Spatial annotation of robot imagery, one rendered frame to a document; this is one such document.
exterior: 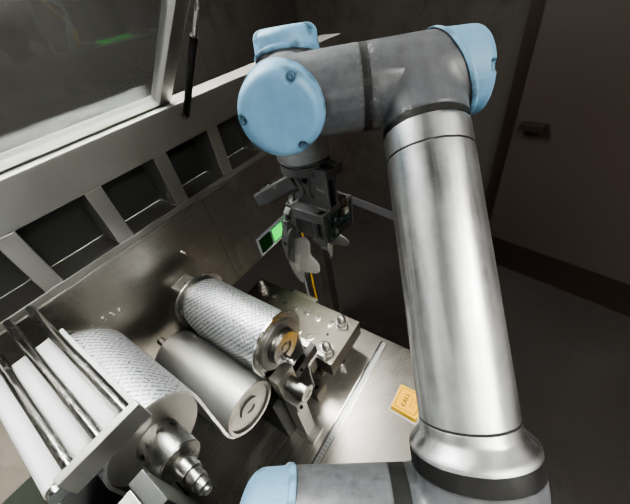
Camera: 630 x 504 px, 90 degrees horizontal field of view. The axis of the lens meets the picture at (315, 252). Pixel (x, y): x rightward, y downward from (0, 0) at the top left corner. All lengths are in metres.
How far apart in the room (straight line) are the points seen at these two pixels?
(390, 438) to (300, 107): 0.84
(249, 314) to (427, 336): 0.47
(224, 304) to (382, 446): 0.54
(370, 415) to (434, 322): 0.74
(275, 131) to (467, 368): 0.24
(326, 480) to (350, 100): 0.31
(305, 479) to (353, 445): 0.65
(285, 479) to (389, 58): 0.36
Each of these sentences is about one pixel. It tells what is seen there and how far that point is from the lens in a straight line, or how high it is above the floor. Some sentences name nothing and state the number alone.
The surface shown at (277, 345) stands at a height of 1.28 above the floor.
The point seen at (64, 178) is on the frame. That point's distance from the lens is 0.72.
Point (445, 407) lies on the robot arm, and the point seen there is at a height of 1.57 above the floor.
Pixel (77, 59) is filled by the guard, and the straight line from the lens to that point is 0.63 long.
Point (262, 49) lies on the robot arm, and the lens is 0.40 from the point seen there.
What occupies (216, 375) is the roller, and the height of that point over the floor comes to 1.24.
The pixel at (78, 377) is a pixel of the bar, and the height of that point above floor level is 1.44.
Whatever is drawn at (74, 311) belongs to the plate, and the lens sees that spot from 0.80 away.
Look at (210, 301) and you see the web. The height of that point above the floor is 1.31.
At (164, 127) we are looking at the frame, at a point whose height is 1.62.
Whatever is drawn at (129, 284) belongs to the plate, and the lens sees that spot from 0.82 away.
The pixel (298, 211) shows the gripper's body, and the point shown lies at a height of 1.56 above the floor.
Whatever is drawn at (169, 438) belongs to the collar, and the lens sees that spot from 0.55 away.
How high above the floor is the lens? 1.82
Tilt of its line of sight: 41 degrees down
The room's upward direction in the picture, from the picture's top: 12 degrees counter-clockwise
